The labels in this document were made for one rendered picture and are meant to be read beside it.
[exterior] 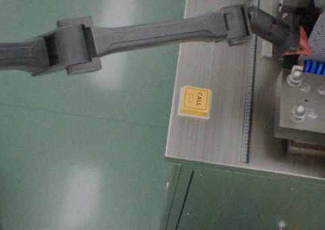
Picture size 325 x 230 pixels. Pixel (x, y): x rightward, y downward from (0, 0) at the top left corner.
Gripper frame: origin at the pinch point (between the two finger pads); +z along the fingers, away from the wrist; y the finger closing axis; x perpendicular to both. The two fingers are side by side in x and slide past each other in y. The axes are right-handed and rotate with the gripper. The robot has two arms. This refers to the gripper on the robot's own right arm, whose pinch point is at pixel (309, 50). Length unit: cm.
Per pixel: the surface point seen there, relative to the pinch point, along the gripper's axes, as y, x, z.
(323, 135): 19.9, -1.6, 6.8
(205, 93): 8.0, -23.7, -12.8
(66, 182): 4, -125, -4
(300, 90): 9.4, -3.6, 0.8
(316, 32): 0.3, 6.6, -4.5
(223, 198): 25.5, -41.5, 9.2
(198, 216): 26, -61, 15
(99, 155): -10, -120, 5
